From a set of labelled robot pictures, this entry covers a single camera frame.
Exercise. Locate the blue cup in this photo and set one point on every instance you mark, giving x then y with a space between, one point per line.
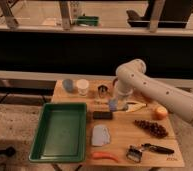
68 85

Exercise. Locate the small metal cup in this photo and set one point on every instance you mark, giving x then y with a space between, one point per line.
102 91

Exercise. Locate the wooden table board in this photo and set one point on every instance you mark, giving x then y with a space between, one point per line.
122 129

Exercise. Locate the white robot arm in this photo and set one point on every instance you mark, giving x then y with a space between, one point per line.
131 76

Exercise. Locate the black rectangular block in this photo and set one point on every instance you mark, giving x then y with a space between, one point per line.
102 115

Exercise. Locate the bunch of dark grapes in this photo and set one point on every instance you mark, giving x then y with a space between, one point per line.
152 128

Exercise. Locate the orange carrot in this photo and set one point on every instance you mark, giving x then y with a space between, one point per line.
103 155

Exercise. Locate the white cup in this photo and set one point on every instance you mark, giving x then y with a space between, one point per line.
82 86

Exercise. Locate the black handled peeler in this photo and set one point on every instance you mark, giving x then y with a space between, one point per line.
157 149

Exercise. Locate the light blue cloth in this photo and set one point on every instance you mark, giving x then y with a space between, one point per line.
100 135

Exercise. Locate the green plastic tray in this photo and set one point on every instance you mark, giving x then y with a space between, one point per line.
60 136

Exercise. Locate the metal brush tool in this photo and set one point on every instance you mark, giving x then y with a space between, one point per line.
134 154

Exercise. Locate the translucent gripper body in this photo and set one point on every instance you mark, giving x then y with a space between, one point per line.
121 98

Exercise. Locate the green box on shelf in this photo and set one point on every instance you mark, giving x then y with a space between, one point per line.
87 20

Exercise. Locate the blue sponge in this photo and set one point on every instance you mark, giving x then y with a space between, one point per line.
112 103

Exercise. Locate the orange apple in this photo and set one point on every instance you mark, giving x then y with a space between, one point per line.
161 112

